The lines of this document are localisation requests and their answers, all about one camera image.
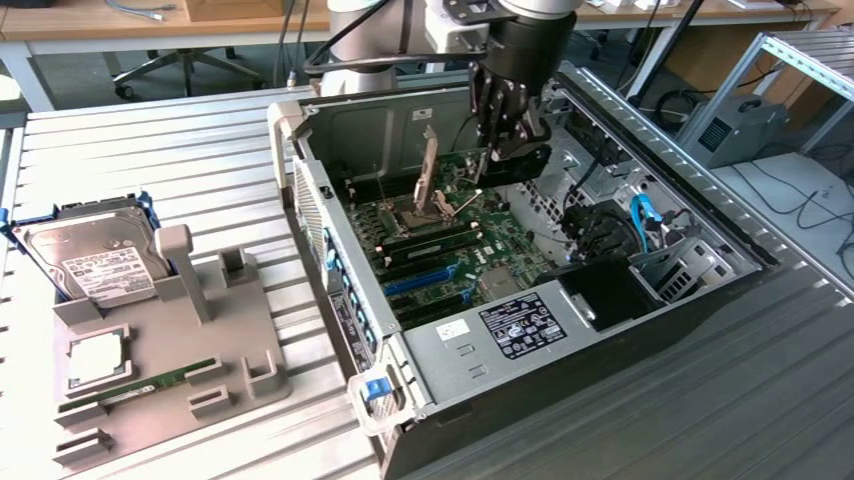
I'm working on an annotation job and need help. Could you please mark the thin black cable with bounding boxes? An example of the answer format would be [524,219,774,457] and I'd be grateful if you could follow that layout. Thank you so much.
[730,159,854,232]

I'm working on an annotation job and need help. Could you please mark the grey open PC case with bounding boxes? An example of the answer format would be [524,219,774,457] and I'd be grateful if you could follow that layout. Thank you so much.
[265,59,783,480]

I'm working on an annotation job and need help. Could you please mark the grey power supply unit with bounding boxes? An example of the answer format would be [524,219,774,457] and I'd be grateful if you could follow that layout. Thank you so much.
[397,277,592,419]

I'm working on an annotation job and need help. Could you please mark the black wire bundle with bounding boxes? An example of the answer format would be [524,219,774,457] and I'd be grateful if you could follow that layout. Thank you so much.
[562,199,643,262]

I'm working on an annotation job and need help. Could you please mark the CPU socket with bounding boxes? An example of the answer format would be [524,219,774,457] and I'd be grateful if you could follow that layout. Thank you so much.
[377,194,447,237]

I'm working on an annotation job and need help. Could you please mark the black RAM stick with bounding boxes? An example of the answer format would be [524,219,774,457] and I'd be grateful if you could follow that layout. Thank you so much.
[383,230,483,265]

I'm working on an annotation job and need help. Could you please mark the blue card retainer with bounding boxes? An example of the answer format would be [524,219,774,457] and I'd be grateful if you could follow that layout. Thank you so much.
[321,225,380,362]

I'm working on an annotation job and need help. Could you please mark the grey chipset heatsink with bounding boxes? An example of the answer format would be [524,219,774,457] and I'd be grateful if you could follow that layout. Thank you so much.
[478,267,527,297]

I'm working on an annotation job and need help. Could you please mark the black looped wire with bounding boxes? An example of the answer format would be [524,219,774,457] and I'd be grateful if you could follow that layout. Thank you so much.
[450,114,479,154]

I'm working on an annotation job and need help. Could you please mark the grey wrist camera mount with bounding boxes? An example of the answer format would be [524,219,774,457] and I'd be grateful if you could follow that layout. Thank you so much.
[424,0,520,57]

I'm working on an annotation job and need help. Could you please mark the grey parts rack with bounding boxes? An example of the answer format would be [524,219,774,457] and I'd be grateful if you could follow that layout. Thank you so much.
[49,223,293,474]

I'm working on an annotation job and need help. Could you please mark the blue disk caddy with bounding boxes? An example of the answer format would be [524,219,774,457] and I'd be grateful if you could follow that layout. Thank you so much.
[0,188,160,304]

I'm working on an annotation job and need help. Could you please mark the cardboard box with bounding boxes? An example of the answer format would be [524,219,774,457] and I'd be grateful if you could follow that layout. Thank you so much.
[183,0,280,23]

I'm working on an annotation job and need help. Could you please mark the black expansion slot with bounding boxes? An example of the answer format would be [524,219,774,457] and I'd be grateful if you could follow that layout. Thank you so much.
[396,298,483,329]
[388,289,472,314]

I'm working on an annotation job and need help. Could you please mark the black chair base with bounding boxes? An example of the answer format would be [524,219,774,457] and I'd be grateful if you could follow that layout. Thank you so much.
[574,28,610,62]

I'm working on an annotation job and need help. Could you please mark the blue network cable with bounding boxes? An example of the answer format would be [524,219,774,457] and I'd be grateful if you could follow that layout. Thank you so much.
[104,0,180,22]

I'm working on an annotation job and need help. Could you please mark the silver CPU chip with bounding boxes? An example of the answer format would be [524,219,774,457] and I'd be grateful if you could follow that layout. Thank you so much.
[65,338,129,390]

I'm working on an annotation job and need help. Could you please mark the aluminium profile frame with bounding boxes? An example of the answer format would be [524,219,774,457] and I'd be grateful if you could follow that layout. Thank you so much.
[672,27,854,157]

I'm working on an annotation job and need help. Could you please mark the wooden desk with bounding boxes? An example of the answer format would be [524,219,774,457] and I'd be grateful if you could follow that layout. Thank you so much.
[572,0,843,99]
[0,0,335,114]

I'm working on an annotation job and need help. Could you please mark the grey hanging cable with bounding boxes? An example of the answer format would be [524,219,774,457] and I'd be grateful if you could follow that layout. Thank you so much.
[268,0,309,90]

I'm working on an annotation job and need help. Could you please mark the blue expansion slot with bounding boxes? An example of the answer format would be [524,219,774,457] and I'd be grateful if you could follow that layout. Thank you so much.
[381,267,456,297]

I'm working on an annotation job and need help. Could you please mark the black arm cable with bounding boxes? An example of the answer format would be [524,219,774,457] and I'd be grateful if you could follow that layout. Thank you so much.
[303,0,494,77]

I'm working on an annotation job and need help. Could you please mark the green graphics card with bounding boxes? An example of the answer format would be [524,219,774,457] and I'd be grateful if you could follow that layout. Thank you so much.
[411,124,554,215]

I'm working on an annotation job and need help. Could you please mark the black slanted pole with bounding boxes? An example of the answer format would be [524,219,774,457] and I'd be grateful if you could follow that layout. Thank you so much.
[626,0,707,101]

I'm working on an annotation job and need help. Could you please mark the grey control box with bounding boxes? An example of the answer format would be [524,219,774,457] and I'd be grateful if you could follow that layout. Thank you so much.
[692,94,794,170]

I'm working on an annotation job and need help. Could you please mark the green RAM stick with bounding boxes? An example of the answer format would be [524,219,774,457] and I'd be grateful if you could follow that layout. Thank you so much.
[57,357,220,412]

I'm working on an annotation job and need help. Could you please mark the green motherboard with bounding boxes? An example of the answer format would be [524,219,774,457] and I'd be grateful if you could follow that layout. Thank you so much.
[340,162,575,332]

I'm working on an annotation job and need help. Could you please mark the black office chair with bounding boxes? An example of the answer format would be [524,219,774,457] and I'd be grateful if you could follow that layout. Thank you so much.
[109,47,267,100]

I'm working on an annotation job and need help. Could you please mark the metal disk bay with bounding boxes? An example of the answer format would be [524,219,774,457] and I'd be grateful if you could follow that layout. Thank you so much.
[628,237,730,307]

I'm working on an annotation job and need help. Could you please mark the metal drive cage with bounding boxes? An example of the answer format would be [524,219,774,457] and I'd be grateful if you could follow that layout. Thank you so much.
[516,121,583,214]

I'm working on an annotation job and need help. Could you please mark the blue wire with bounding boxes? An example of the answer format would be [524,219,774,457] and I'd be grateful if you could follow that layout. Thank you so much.
[628,193,663,254]

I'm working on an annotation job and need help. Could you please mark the black cable coil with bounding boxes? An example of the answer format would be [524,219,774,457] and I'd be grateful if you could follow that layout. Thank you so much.
[655,88,700,127]

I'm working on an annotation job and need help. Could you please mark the white side table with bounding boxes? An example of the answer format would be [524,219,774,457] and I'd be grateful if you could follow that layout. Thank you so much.
[708,151,854,304]

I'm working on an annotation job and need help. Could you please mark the metal socket cover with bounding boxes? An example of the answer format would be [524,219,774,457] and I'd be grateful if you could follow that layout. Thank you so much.
[432,188,483,215]

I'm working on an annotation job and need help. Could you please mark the black RAM slot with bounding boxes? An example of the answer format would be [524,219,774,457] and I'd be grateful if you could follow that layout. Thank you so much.
[376,222,482,251]

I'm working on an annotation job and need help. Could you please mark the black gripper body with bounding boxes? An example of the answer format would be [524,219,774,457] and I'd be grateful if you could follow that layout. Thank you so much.
[474,10,580,91]

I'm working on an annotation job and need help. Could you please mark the silver hard disk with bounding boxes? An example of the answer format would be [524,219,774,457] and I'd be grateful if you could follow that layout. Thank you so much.
[12,208,169,310]

